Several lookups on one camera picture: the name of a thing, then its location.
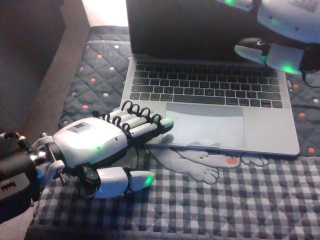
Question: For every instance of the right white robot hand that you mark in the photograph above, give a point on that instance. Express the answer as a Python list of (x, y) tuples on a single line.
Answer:
[(287, 22)]

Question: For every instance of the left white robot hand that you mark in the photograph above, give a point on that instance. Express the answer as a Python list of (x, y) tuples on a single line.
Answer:
[(87, 140)]

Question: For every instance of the silver laptop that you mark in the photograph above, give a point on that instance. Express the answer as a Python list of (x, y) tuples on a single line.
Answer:
[(265, 130)]

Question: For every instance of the grey quilt with bear print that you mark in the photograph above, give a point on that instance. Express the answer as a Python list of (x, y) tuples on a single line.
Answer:
[(200, 205)]

